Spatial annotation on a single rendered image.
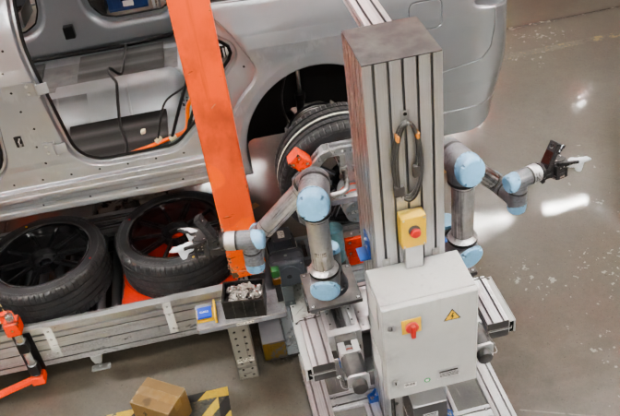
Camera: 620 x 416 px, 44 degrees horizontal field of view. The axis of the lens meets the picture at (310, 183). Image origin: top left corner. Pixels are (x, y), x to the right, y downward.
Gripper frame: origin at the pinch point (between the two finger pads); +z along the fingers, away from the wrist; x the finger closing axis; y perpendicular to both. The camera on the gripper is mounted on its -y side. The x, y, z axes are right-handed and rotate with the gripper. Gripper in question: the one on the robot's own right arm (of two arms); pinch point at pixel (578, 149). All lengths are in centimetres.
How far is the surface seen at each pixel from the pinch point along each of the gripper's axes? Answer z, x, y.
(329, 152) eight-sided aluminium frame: -76, -75, 3
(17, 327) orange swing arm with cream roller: -233, -123, 59
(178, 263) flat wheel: -151, -120, 58
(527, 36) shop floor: 202, -289, 85
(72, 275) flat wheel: -201, -142, 55
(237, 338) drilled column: -139, -78, 83
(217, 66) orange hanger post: -118, -73, -54
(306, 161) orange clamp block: -87, -79, 5
